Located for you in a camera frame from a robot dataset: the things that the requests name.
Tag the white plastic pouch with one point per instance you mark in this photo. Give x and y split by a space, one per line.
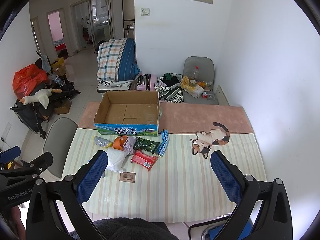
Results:
115 159

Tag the red packet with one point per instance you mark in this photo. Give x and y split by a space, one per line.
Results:
143 159

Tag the orange plastic bag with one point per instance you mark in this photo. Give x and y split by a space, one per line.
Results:
27 79

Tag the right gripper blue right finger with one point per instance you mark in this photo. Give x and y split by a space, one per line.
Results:
274 220

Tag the grey cushioned chair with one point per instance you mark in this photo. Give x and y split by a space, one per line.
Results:
206 74

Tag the yellow bag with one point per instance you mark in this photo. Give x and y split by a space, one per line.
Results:
58 66

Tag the lilac cloth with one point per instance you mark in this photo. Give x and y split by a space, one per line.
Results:
128 145

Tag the small cardboard box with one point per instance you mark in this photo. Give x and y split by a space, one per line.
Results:
62 107

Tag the cardboard box with blue print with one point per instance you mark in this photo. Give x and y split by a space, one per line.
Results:
128 113

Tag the orange snack packet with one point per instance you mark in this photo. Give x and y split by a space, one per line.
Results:
119 142

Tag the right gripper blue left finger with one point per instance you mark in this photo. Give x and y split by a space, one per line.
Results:
44 220

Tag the green wipes packet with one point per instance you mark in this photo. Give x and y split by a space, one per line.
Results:
145 144

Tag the wall switch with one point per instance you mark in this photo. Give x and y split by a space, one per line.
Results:
145 12

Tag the white goose plush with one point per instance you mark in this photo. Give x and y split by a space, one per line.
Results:
41 96

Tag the silver yellow scrub sponge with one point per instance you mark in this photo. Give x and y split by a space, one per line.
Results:
102 142

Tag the blue yellow packet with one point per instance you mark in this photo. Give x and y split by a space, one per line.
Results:
162 147

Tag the pink suitcase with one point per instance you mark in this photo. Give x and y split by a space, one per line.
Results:
146 82

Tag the clear plastic bottle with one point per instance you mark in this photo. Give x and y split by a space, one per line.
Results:
195 75

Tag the calico cat mat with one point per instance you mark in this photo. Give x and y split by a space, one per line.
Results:
205 141

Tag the patterned bag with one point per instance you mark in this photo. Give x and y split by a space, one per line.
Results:
168 87

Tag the brown label patch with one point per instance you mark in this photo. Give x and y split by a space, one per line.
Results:
129 177

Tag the plaid folded bedding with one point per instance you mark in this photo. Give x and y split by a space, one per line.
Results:
116 60

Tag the black fleece clothing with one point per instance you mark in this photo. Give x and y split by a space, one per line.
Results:
136 228

